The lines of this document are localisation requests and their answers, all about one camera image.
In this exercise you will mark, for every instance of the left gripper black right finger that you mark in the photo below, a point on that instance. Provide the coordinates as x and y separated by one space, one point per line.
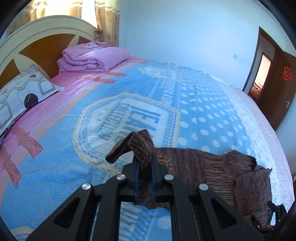
197 212

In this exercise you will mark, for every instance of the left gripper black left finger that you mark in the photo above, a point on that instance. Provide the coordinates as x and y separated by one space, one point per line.
92 211

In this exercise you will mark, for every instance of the brown knitted sweater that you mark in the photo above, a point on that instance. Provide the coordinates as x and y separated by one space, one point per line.
234 176

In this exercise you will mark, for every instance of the blue pink patterned bed sheet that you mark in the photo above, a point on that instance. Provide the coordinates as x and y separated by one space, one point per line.
61 143

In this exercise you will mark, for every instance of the brown wooden door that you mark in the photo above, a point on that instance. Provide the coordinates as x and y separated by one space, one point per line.
272 100

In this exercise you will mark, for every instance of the red paper door decoration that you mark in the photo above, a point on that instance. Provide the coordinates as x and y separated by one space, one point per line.
287 74

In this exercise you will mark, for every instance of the white patterned pillow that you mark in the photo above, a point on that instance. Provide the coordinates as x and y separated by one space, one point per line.
23 92

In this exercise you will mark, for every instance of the folded pink quilt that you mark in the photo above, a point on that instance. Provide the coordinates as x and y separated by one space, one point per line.
91 57

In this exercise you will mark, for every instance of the cream wooden headboard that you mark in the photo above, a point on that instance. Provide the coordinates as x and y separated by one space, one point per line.
41 42

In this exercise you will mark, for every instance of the orange patterned curtain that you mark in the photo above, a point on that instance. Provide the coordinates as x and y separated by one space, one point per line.
103 15

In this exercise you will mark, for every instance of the dark wooden door frame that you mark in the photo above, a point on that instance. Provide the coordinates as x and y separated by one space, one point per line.
264 64

